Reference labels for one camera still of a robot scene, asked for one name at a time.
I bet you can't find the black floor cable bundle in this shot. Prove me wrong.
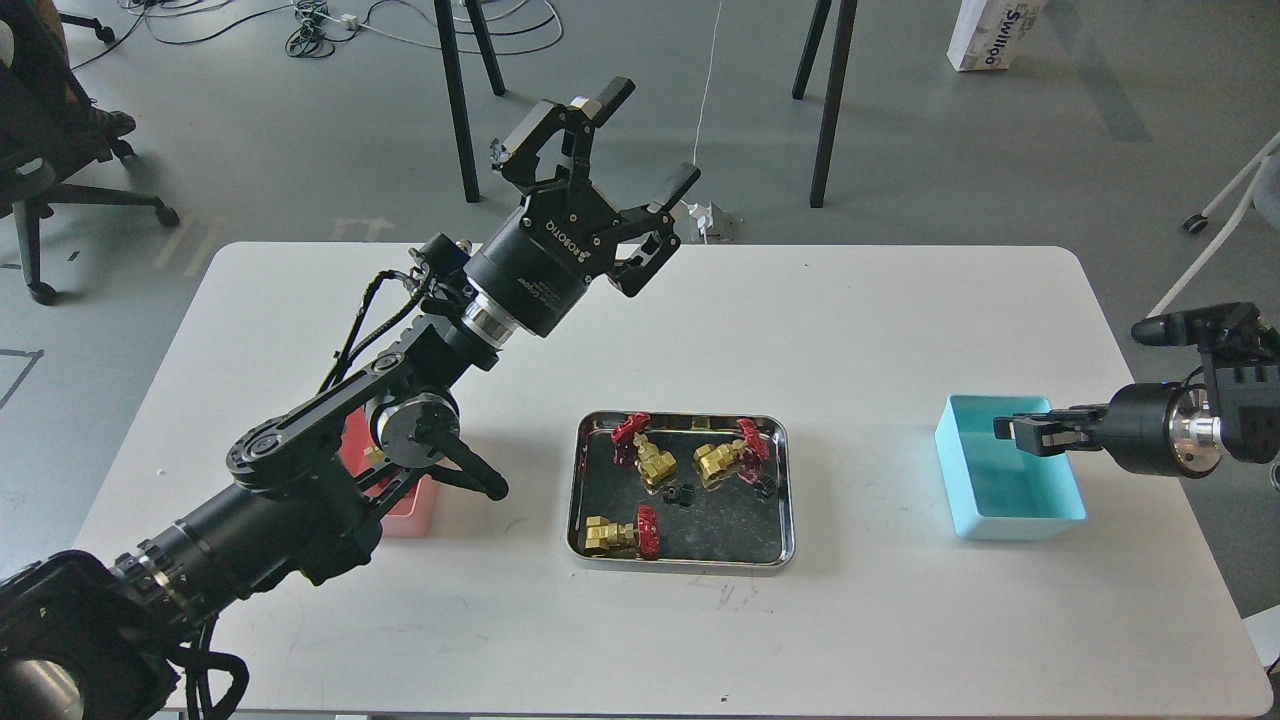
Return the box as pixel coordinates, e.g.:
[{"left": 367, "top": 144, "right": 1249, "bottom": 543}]
[{"left": 120, "top": 0, "right": 564, "bottom": 59}]

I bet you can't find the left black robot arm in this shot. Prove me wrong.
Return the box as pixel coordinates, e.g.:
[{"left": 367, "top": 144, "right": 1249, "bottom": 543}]
[{"left": 3, "top": 77, "right": 700, "bottom": 719}]

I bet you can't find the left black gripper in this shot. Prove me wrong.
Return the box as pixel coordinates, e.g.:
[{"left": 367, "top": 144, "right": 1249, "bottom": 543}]
[{"left": 462, "top": 76, "right": 703, "bottom": 340}]

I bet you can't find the black gear centre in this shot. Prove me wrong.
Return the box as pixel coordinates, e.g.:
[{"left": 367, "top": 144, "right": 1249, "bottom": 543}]
[{"left": 660, "top": 483, "right": 696, "bottom": 509}]

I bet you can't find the white cardboard box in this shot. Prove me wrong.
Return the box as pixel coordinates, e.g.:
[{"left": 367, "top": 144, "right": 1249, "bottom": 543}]
[{"left": 946, "top": 1, "right": 1047, "bottom": 72}]

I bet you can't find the white power adapter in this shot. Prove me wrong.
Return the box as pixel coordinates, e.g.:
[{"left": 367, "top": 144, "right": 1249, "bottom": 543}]
[{"left": 684, "top": 202, "right": 739, "bottom": 245}]

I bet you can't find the black office chair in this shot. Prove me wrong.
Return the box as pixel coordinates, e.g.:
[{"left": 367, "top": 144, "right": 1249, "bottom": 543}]
[{"left": 1, "top": 1, "right": 180, "bottom": 305}]

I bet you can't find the black table leg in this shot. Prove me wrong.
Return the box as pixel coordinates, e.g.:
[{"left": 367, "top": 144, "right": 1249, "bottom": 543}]
[
  {"left": 433, "top": 0, "right": 506, "bottom": 202},
  {"left": 791, "top": 0, "right": 859, "bottom": 209}
]

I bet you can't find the brass valve bottom left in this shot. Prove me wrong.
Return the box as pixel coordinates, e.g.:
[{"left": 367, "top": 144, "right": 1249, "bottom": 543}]
[{"left": 582, "top": 503, "right": 660, "bottom": 561}]

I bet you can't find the black table leg right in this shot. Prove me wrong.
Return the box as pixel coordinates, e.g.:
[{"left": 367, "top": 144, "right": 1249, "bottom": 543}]
[{"left": 791, "top": 0, "right": 859, "bottom": 209}]

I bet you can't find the white power cable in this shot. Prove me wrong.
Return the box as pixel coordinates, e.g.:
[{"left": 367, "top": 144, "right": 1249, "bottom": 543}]
[{"left": 676, "top": 0, "right": 724, "bottom": 211}]

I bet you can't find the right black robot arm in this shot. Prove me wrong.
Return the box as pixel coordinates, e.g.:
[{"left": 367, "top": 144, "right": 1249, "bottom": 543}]
[{"left": 992, "top": 302, "right": 1279, "bottom": 479}]

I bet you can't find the silver metal tray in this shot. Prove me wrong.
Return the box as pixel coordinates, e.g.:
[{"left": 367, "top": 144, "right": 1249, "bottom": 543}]
[{"left": 567, "top": 411, "right": 795, "bottom": 570}]

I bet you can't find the brass valve top left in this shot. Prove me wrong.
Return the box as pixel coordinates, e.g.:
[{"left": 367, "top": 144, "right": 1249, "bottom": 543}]
[{"left": 611, "top": 413, "right": 678, "bottom": 495}]

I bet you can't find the light blue plastic box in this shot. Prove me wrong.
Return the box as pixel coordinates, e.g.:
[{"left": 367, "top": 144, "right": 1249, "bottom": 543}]
[{"left": 934, "top": 395, "right": 1089, "bottom": 541}]

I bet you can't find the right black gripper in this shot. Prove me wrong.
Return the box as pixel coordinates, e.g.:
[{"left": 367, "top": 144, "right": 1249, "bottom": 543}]
[{"left": 993, "top": 383, "right": 1225, "bottom": 479}]

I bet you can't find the black gear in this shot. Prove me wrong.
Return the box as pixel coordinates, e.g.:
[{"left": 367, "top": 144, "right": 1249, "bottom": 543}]
[
  {"left": 753, "top": 474, "right": 780, "bottom": 502},
  {"left": 660, "top": 483, "right": 696, "bottom": 509}
]

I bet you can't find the brass valve top right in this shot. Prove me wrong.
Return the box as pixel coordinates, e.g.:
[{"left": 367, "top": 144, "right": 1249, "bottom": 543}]
[{"left": 694, "top": 416, "right": 771, "bottom": 492}]

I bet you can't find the pink plastic box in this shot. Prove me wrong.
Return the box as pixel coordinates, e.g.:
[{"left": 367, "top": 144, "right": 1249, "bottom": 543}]
[{"left": 339, "top": 406, "right": 439, "bottom": 538}]

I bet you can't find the black gear right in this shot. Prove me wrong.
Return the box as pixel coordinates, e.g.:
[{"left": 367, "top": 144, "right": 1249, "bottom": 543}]
[{"left": 753, "top": 474, "right": 780, "bottom": 502}]

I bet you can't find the black table leg left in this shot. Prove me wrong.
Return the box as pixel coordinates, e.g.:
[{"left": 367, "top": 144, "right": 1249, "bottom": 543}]
[{"left": 433, "top": 0, "right": 506, "bottom": 202}]

